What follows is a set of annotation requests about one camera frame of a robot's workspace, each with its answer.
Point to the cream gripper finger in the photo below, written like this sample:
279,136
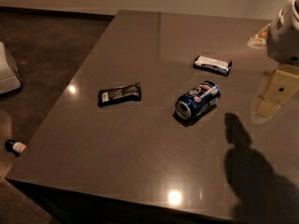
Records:
276,88
259,41

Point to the blue pepsi can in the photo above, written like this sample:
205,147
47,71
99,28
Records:
197,100

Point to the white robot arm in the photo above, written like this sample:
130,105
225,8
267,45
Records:
280,38

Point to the black white snack packet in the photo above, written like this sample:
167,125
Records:
213,65

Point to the black snack bar wrapper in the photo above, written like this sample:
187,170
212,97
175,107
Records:
120,94

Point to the white object on floor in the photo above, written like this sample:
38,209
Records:
10,79

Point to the small bottle on floor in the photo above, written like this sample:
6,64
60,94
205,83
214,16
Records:
15,147

